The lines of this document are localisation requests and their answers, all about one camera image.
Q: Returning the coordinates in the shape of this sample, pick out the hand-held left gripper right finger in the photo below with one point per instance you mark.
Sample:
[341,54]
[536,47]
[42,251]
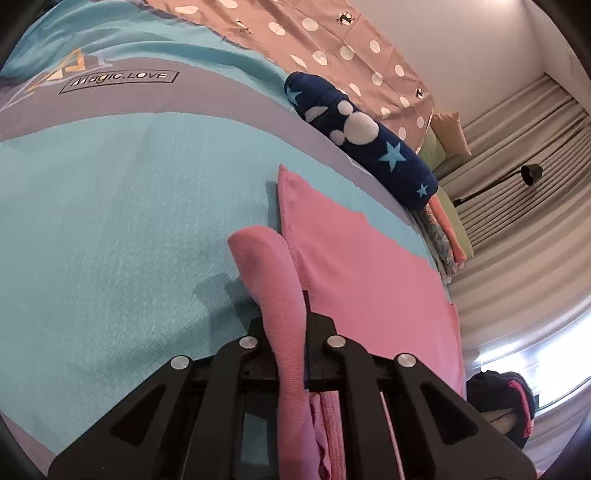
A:
[318,332]

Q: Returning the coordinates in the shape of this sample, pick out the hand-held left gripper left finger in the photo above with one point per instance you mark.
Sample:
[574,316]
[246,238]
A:
[258,341]

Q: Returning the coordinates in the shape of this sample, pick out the beige curtain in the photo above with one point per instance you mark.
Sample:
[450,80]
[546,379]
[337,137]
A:
[531,258]

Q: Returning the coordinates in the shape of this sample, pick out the pink cloth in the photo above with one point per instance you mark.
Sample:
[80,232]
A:
[369,286]

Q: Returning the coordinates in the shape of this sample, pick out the black floor lamp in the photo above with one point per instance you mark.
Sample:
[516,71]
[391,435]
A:
[532,173]

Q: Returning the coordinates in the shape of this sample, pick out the beige pillow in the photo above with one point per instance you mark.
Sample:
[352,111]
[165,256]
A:
[450,131]

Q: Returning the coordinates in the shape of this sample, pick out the floral folded cloth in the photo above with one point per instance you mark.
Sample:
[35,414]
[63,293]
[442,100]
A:
[438,244]

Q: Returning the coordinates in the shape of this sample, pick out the dark garment with red print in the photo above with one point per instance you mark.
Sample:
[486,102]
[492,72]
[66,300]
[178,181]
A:
[494,387]

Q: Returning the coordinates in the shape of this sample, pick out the coral cloth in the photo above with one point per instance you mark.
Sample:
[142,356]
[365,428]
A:
[455,244]

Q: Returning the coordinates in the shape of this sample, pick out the green bed sheet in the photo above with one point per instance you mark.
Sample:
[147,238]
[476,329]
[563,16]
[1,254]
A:
[461,235]

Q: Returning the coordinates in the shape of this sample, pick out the teal printed blanket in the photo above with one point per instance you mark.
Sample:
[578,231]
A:
[115,207]

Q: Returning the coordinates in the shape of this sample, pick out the navy star print rolled blanket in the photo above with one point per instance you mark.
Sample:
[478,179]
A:
[408,175]

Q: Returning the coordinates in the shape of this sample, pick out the pink polka dot blanket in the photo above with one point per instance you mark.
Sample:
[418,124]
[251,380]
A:
[323,37]

